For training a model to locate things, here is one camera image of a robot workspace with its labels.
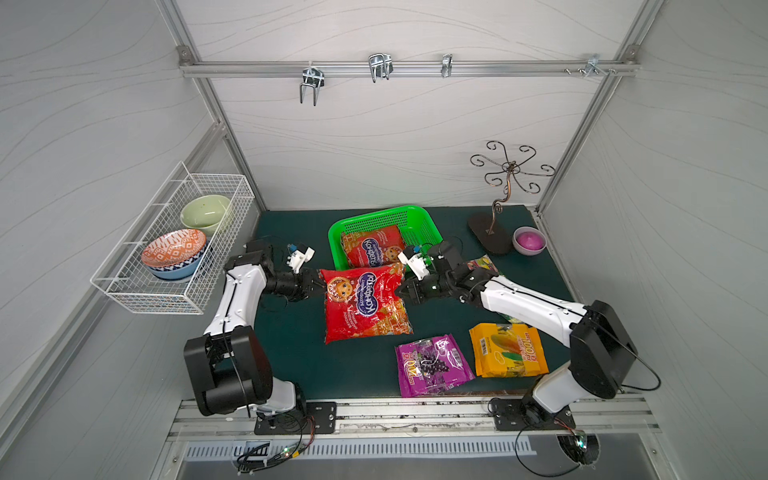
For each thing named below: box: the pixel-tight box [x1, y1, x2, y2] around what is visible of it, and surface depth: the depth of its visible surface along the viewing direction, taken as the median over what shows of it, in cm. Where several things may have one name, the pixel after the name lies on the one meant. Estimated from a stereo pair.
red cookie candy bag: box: [341, 225, 406, 269], surface depth 103 cm
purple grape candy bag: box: [395, 334, 476, 397], surface depth 78 cm
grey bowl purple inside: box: [512, 226, 548, 256], surface depth 106 cm
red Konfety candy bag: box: [319, 264, 414, 345], surface depth 80 cm
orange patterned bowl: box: [142, 229, 206, 267], surface depth 65 cm
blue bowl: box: [146, 248, 207, 280], surface depth 58 cm
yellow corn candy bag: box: [469, 323, 549, 378], surface depth 80 cm
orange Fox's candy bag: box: [467, 254, 498, 272], surface depth 103 cm
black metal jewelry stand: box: [468, 140, 556, 254], surface depth 94 cm
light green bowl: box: [180, 194, 231, 236], surface depth 73 cm
